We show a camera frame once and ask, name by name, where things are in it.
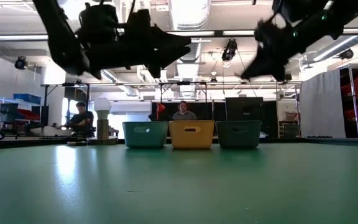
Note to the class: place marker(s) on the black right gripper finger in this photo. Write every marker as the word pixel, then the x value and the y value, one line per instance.
pixel 281 73
pixel 258 67

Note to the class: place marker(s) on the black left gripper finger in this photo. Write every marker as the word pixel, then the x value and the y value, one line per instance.
pixel 171 36
pixel 169 54

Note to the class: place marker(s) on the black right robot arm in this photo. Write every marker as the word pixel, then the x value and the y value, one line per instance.
pixel 331 18

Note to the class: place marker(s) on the black ceiling spotlight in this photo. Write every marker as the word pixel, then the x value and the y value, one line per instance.
pixel 20 63
pixel 230 49
pixel 346 53

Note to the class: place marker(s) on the black monitor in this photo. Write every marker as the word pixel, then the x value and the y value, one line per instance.
pixel 244 109

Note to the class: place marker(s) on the cardboard box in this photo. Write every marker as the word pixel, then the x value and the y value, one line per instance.
pixel 291 116

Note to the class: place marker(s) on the overhead bar with light strips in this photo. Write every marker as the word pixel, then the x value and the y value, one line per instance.
pixel 228 32

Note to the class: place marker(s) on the white curtain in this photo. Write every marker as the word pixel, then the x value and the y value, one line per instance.
pixel 322 105

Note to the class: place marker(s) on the red stand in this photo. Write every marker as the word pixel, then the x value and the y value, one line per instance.
pixel 160 108

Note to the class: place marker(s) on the black partition panel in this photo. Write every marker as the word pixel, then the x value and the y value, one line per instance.
pixel 202 107

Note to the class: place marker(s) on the person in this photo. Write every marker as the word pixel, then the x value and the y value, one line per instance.
pixel 81 119
pixel 184 115

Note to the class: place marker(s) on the slate blue plastic bin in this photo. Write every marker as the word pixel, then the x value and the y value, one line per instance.
pixel 238 138

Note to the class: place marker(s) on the yellow plastic bin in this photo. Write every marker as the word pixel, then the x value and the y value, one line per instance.
pixel 191 138

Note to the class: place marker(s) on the light teal plastic bin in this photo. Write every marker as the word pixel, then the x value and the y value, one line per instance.
pixel 145 138

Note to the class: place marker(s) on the silver black battery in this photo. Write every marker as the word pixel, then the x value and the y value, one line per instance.
pixel 77 143

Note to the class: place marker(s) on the blue crate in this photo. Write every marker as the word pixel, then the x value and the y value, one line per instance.
pixel 26 99

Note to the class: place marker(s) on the silver ventilation duct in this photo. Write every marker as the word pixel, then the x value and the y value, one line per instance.
pixel 190 62

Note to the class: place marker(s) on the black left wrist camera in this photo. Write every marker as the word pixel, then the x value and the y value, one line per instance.
pixel 99 21

